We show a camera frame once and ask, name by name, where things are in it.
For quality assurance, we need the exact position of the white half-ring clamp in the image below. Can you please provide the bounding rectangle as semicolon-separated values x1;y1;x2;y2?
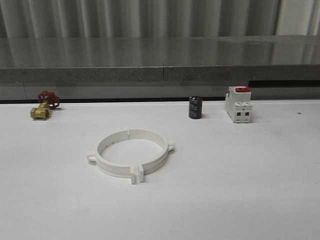
127;128;175;184
87;128;144;184

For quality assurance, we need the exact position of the black cylindrical capacitor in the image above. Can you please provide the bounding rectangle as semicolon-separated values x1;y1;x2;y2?
188;96;203;120

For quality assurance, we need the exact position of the brass valve red handwheel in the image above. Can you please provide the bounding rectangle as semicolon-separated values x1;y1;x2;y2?
30;90;60;120

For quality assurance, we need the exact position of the grey stone ledge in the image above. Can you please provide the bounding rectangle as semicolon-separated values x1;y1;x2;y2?
0;35;320;86

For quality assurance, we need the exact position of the white circuit breaker red switch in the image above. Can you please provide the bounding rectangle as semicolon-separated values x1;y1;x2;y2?
225;86;253;123

